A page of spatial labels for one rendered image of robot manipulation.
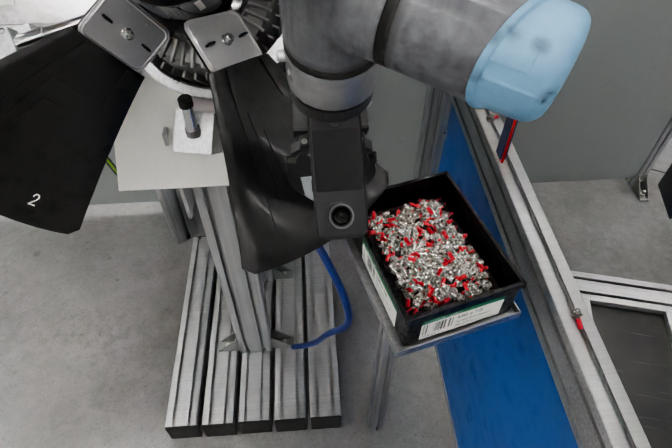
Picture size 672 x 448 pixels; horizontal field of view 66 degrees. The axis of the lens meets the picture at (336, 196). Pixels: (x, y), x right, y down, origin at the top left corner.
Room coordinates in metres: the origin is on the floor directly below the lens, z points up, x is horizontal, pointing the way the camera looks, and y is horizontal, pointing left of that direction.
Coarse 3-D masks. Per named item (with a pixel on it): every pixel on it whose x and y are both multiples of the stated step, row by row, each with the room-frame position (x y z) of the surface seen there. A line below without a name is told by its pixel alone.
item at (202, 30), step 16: (208, 16) 0.55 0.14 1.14; (224, 16) 0.56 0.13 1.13; (240, 16) 0.58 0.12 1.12; (192, 32) 0.51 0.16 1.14; (208, 32) 0.53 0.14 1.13; (224, 32) 0.54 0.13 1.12; (240, 32) 0.56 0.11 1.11; (208, 48) 0.51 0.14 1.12; (224, 48) 0.52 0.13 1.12; (240, 48) 0.54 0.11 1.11; (256, 48) 0.55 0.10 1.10; (208, 64) 0.49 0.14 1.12; (224, 64) 0.50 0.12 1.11
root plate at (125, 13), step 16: (112, 0) 0.53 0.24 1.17; (128, 0) 0.54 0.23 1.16; (96, 16) 0.52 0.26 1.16; (112, 16) 0.53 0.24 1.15; (128, 16) 0.54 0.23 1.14; (144, 16) 0.55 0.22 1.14; (80, 32) 0.51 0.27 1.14; (96, 32) 0.51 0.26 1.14; (112, 32) 0.52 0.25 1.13; (144, 32) 0.55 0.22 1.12; (160, 32) 0.56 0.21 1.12; (112, 48) 0.52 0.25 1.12; (128, 48) 0.53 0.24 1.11; (160, 48) 0.55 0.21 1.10; (128, 64) 0.53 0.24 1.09; (144, 64) 0.54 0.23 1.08
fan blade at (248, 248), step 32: (256, 64) 0.52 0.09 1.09; (224, 96) 0.46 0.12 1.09; (256, 96) 0.48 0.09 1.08; (288, 96) 0.51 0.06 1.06; (224, 128) 0.43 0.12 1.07; (256, 128) 0.45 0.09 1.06; (288, 128) 0.47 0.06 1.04; (256, 160) 0.42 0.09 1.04; (256, 192) 0.39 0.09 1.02; (288, 192) 0.40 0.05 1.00; (256, 224) 0.36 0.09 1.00; (288, 224) 0.37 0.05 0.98; (256, 256) 0.34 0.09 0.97; (288, 256) 0.35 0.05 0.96
